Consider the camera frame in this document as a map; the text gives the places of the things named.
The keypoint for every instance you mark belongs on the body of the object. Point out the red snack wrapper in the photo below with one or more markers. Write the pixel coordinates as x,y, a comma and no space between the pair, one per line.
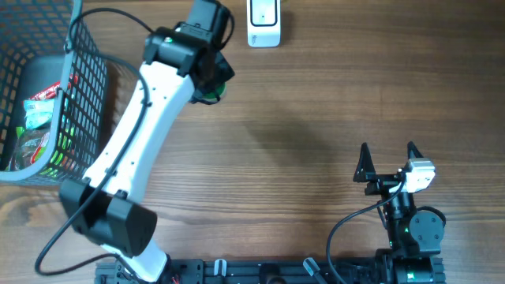
51,91

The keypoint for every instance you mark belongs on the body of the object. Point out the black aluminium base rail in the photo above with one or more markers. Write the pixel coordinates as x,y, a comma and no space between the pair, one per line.
353,270

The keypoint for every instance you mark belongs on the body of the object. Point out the green clear snack bag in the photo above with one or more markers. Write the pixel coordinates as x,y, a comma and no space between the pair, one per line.
32,144

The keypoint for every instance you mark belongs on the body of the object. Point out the green lid jar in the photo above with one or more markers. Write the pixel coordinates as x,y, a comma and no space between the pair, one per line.
215,95

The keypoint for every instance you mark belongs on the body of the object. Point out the pale teal snack packet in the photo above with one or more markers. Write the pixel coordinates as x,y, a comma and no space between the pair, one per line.
38,112

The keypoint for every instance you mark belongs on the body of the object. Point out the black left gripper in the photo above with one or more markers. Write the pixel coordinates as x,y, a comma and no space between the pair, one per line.
227,72

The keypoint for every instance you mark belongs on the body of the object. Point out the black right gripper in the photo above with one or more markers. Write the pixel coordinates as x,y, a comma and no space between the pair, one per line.
364,172

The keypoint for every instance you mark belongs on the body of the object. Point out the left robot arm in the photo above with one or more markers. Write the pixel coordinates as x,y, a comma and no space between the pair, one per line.
181,65

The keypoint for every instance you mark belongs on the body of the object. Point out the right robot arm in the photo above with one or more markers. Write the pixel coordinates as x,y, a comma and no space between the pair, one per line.
414,233

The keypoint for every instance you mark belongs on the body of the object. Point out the white barcode scanner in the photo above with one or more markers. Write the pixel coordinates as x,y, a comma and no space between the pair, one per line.
263,23

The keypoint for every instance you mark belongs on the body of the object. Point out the dark grey mesh basket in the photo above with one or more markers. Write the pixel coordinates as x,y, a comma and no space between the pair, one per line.
34,36

